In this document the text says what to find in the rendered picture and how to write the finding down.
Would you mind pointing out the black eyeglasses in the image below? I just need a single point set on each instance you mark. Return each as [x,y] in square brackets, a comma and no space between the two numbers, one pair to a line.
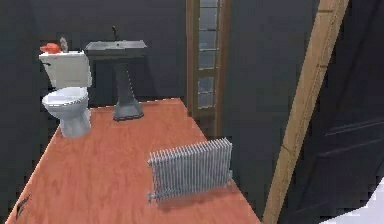
[22,205]

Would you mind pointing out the wooden framed glass door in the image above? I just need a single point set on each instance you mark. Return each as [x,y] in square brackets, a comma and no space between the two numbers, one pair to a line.
[207,63]

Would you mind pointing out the grey ribbed radiator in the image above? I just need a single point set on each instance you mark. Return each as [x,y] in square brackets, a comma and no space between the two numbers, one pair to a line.
[191,170]

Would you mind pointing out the black sink faucet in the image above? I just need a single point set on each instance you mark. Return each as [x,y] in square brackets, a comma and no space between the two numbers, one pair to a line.
[115,32]

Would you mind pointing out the white toilet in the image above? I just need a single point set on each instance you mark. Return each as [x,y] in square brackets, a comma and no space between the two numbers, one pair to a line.
[68,100]

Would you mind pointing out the grey small bottle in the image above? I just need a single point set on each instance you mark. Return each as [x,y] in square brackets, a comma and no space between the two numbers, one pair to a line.
[63,44]

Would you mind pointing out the dark panelled room door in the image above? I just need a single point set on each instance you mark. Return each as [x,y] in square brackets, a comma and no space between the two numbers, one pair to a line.
[336,133]

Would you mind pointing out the red cloth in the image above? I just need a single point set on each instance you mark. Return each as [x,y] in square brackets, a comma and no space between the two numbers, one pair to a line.
[50,48]

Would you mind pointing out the grey pedestal sink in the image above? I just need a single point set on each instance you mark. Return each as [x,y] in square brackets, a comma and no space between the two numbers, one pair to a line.
[124,73]

